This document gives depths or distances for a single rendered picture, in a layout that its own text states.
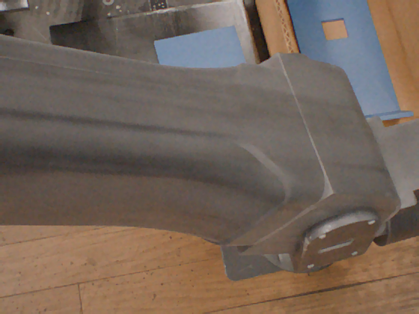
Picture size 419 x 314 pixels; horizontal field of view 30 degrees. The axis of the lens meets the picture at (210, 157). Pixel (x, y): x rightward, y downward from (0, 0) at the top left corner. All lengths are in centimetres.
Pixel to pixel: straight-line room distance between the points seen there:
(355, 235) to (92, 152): 15
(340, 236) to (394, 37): 40
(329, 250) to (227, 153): 10
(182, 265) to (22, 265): 12
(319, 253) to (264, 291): 26
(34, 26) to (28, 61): 48
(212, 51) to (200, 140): 40
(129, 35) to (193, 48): 6
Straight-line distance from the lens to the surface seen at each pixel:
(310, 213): 32
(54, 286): 62
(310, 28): 70
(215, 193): 28
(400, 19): 71
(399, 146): 40
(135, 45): 68
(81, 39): 68
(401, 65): 70
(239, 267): 51
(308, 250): 35
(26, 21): 73
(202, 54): 66
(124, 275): 61
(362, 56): 70
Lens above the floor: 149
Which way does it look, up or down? 65 degrees down
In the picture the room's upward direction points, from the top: 2 degrees clockwise
